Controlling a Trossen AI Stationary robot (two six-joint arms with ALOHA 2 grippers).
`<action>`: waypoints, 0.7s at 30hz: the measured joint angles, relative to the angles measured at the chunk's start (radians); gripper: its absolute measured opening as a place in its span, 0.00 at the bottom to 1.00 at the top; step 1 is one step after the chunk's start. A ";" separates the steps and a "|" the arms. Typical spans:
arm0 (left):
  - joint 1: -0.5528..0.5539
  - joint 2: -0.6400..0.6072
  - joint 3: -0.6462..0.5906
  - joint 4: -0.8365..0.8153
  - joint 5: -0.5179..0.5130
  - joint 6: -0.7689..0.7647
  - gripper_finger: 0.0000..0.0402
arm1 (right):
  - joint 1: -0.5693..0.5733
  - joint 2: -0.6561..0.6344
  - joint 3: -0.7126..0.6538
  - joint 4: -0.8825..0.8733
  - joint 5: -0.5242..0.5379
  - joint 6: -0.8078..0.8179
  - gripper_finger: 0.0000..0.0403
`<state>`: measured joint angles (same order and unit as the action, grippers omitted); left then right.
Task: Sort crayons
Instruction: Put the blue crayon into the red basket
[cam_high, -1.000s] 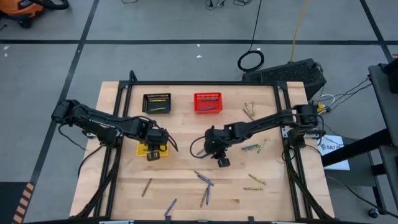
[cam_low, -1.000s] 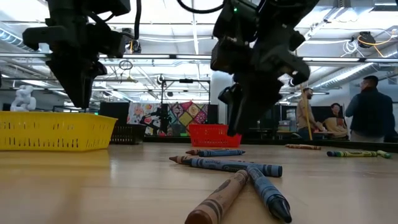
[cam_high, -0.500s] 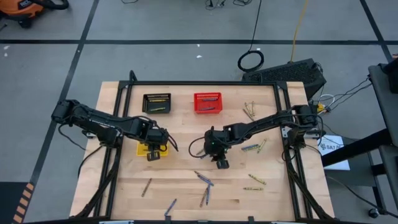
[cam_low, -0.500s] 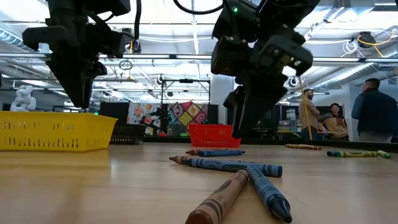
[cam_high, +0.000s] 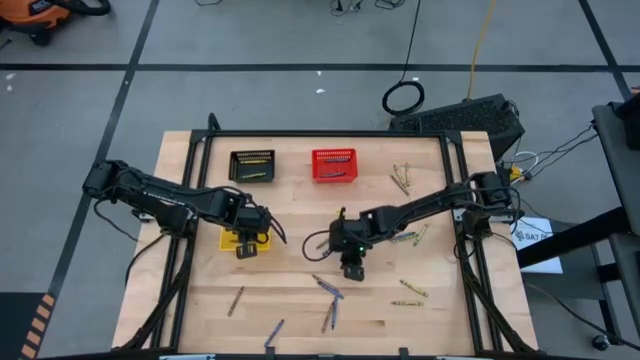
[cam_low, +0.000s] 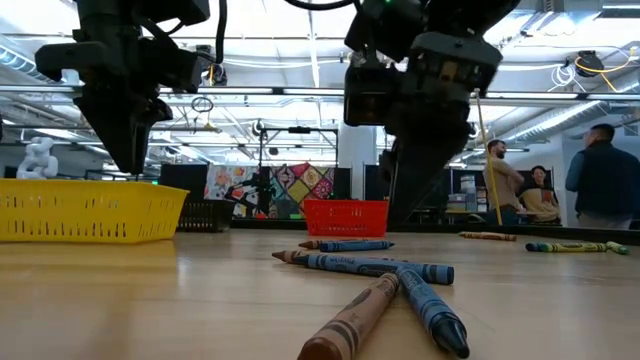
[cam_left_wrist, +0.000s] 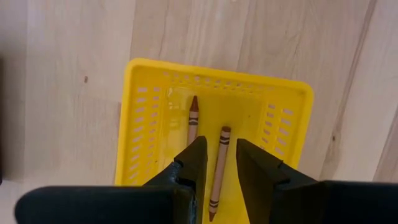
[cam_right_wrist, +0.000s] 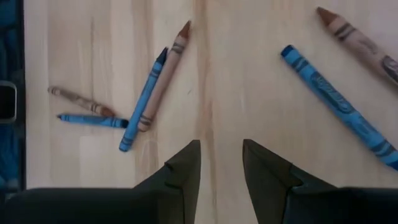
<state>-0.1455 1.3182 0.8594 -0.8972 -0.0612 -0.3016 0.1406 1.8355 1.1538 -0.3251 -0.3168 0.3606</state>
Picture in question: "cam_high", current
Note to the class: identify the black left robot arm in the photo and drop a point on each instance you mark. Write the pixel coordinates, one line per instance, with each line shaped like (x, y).
(165, 197)

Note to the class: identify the black caster wheel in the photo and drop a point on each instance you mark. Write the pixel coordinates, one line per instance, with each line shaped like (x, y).
(600, 342)

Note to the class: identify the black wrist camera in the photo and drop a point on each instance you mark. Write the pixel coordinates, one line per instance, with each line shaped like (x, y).
(337, 237)
(266, 222)

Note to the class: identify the black object on side table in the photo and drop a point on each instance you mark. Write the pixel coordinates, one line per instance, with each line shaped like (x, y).
(632, 125)

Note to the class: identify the black frame clamp tab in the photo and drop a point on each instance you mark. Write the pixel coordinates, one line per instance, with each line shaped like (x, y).
(270, 351)
(404, 352)

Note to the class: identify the brown crayon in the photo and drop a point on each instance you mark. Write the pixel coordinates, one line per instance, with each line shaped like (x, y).
(235, 301)
(322, 244)
(327, 318)
(316, 278)

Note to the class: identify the grey side table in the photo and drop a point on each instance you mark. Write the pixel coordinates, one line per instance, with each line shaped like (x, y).
(625, 190)

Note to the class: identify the black hazard-striped floor mat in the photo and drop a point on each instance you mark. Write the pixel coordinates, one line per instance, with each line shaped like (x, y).
(15, 325)

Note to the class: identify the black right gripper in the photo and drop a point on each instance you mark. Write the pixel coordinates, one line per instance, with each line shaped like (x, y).
(356, 240)

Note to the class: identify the yellow plastic basket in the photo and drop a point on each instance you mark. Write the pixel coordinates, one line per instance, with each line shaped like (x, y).
(227, 242)

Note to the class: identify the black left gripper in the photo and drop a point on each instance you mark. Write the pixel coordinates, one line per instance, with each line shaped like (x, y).
(247, 222)

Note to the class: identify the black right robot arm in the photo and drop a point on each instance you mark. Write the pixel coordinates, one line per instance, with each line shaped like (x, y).
(425, 202)

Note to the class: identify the yellow plug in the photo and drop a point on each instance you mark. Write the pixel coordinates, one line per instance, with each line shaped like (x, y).
(515, 173)

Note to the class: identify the black plastic basket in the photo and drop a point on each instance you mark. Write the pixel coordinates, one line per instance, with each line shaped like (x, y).
(240, 169)

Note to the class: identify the white paper sign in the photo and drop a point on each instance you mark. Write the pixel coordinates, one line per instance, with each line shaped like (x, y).
(542, 260)

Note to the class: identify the orange shop vacuum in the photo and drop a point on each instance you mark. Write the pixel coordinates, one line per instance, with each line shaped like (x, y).
(30, 17)

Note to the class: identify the red plastic basket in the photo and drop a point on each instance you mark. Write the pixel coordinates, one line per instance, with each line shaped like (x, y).
(317, 167)

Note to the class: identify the black perforated computer case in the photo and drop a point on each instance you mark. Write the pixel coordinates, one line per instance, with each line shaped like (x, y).
(460, 120)

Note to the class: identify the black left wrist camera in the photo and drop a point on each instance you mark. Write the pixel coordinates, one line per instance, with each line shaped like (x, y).
(266, 222)

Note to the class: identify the black side table beam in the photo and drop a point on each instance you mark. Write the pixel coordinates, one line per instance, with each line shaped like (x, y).
(575, 237)

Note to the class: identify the silver frame bracket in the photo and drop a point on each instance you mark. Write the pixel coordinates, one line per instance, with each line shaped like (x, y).
(144, 217)

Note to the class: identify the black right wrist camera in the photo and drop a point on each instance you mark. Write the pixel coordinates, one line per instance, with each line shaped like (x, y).
(337, 237)

